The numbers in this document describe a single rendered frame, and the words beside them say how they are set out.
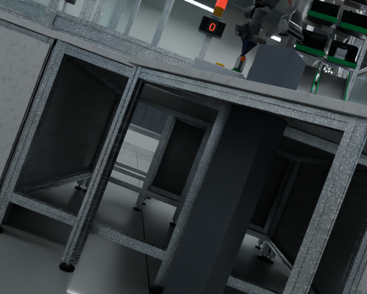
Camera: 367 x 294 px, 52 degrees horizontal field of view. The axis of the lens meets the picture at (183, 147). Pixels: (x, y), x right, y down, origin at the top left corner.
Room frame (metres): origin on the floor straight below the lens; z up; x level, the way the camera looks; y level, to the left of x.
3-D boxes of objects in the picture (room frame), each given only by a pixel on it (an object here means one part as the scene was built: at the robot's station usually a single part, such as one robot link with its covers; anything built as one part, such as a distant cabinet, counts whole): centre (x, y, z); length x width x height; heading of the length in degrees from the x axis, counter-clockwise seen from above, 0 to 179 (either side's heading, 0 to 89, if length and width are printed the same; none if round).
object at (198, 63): (1.56, -0.02, 0.93); 0.21 x 0.07 x 0.06; 89
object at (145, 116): (3.84, 0.46, 0.73); 0.62 x 0.42 x 0.23; 89
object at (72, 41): (2.22, -0.12, 0.85); 1.50 x 1.41 x 0.03; 89
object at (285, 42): (1.42, -0.23, 1.09); 0.07 x 0.07 x 0.06; 53
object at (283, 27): (1.42, -0.22, 1.15); 0.09 x 0.07 x 0.06; 117
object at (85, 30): (1.63, 0.17, 0.91); 0.89 x 0.06 x 0.11; 89
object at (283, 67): (1.42, -0.23, 0.96); 0.14 x 0.14 x 0.20; 53
